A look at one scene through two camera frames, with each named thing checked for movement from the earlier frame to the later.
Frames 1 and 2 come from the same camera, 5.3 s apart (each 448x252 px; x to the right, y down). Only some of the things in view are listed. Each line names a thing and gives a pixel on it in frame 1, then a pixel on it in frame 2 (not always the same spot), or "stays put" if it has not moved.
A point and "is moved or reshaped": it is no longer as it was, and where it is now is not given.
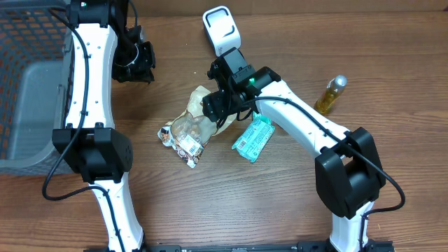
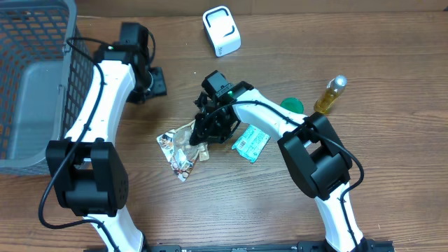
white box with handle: [221, 29] stays put
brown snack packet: [194, 122] is moved or reshaped
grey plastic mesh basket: [36, 64] stays put
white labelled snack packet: [189, 148] is moved or reshaped
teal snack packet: [254, 136] stays put
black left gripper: [143, 74] → [159, 88]
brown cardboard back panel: [197, 8] stays put
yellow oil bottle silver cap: [334, 89] stays put
